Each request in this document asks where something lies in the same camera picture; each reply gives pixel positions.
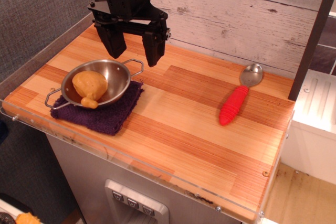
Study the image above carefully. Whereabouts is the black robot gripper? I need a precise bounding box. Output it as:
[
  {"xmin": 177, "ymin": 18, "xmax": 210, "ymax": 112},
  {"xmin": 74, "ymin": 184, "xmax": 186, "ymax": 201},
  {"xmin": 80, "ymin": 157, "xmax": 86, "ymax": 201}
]
[{"xmin": 88, "ymin": 0, "xmax": 170, "ymax": 67}]

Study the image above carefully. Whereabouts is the red handled metal spoon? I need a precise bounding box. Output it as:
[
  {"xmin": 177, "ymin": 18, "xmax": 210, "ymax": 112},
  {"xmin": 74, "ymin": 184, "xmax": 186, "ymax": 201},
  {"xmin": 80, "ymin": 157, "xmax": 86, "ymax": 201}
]
[{"xmin": 218, "ymin": 63, "xmax": 263, "ymax": 126}]

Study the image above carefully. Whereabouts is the yellow toy chicken drumstick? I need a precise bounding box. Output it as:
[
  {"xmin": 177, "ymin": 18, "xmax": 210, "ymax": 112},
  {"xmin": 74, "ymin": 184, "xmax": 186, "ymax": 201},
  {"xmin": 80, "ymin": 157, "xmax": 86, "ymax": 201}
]
[{"xmin": 72, "ymin": 70, "xmax": 108, "ymax": 109}]

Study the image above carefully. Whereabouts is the dark purple cloth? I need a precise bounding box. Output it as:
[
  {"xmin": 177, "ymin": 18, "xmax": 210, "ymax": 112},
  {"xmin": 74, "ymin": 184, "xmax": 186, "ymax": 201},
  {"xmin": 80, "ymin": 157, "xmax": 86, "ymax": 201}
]
[{"xmin": 50, "ymin": 81, "xmax": 144, "ymax": 136}]

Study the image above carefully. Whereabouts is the clear acrylic edge guard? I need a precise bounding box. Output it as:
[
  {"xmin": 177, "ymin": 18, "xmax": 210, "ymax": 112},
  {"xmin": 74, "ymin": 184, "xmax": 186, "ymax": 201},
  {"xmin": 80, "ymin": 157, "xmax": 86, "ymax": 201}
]
[{"xmin": 0, "ymin": 98, "xmax": 266, "ymax": 221}]

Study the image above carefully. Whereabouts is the grey toy fridge cabinet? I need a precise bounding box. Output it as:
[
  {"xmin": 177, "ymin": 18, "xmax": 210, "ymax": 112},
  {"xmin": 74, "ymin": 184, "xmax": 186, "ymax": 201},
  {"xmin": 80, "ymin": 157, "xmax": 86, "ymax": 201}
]
[{"xmin": 47, "ymin": 135, "xmax": 239, "ymax": 223}]

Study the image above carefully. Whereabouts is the silver dispenser button panel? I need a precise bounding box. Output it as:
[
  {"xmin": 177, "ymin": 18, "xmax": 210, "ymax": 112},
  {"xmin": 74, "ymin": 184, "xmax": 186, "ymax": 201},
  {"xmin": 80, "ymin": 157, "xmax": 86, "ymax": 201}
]
[{"xmin": 104, "ymin": 179, "xmax": 170, "ymax": 223}]

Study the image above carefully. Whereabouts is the white toy sink unit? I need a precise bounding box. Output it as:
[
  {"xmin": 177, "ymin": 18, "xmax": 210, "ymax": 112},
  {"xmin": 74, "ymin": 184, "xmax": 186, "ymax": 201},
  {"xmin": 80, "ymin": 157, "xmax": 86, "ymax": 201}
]
[{"xmin": 281, "ymin": 70, "xmax": 335, "ymax": 184}]

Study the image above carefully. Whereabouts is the orange toy food item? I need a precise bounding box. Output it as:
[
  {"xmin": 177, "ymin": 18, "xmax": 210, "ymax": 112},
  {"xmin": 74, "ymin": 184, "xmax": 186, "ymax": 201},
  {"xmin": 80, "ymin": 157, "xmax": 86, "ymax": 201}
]
[{"xmin": 15, "ymin": 212, "xmax": 41, "ymax": 224}]

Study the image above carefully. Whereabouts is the steel two-handled pot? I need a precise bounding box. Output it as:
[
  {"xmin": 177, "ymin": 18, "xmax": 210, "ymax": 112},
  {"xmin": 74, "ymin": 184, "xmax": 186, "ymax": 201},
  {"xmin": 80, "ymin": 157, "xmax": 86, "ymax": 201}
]
[{"xmin": 45, "ymin": 59, "xmax": 144, "ymax": 110}]

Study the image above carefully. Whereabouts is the right dark wooden post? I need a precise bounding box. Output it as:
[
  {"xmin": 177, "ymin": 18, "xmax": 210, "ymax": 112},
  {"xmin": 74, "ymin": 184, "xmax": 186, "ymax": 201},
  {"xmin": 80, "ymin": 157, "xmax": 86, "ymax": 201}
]
[{"xmin": 288, "ymin": 0, "xmax": 334, "ymax": 101}]

